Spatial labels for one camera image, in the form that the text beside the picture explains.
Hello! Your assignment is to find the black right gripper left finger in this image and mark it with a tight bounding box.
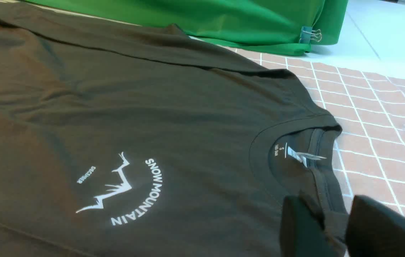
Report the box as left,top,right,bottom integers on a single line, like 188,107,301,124
280,194,331,257

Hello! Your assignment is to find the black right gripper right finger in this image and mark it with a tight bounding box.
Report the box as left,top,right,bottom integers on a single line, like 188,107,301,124
345,195,405,257

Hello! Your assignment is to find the green backdrop cloth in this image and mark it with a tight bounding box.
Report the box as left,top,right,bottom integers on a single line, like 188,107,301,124
32,0,348,56

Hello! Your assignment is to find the gray long sleeve shirt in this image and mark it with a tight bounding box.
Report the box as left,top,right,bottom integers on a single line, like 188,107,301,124
0,2,349,257

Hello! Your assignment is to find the silver binder clip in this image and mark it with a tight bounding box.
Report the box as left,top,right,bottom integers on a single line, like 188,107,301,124
299,26,323,44

